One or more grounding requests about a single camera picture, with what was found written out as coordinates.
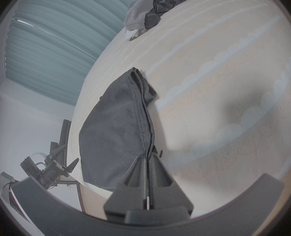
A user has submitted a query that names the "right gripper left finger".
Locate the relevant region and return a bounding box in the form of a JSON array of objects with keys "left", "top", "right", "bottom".
[{"left": 104, "top": 155, "right": 147, "bottom": 218}]

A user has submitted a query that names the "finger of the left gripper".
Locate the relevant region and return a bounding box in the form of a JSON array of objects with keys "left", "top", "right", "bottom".
[
  {"left": 67, "top": 157, "right": 80, "bottom": 173},
  {"left": 54, "top": 144, "right": 67, "bottom": 160}
]

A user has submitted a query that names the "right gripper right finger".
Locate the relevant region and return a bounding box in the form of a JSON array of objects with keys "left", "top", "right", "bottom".
[{"left": 148, "top": 153, "right": 194, "bottom": 214}]

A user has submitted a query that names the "black T-shirt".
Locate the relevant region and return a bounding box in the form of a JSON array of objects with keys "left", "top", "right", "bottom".
[{"left": 78, "top": 67, "right": 164, "bottom": 191}]

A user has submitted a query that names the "bed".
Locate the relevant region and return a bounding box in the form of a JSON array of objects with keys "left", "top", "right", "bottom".
[{"left": 69, "top": 0, "right": 291, "bottom": 218}]

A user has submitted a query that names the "pile of clothes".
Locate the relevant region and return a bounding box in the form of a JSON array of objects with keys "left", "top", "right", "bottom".
[{"left": 124, "top": 0, "right": 224, "bottom": 42}]

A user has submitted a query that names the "blue-green curtain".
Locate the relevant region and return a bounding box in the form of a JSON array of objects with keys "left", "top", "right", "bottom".
[
  {"left": 4, "top": 21, "right": 97, "bottom": 107},
  {"left": 13, "top": 0, "right": 161, "bottom": 60}
]

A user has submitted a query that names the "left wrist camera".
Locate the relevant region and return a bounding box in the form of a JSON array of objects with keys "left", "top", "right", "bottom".
[{"left": 20, "top": 157, "right": 42, "bottom": 179}]

